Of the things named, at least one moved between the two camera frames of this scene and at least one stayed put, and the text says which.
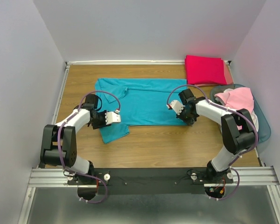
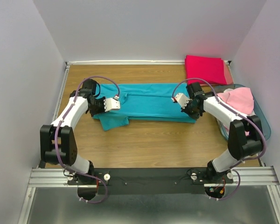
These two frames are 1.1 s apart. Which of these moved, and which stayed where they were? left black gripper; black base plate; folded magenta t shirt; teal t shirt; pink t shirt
Moved: teal t shirt; left black gripper
Stayed: black base plate; folded magenta t shirt; pink t shirt
